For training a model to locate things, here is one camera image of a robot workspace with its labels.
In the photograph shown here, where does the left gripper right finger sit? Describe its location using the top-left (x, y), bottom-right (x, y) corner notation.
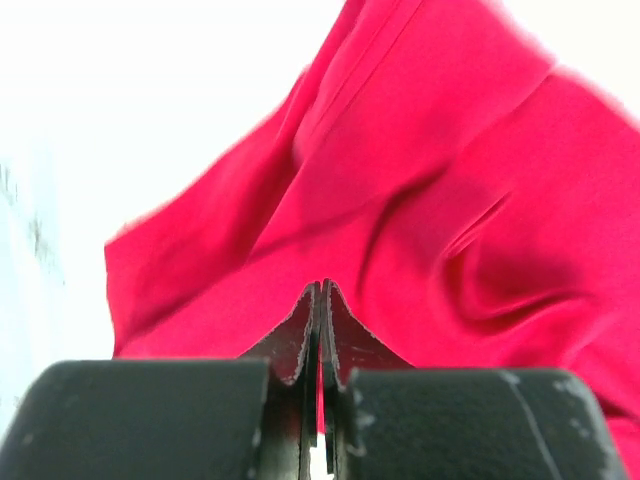
top-left (320, 280), bottom-right (629, 479)

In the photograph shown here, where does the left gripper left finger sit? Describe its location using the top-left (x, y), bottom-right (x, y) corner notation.
top-left (1, 283), bottom-right (320, 479)

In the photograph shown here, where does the red t shirt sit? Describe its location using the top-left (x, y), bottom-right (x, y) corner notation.
top-left (105, 1), bottom-right (639, 478)

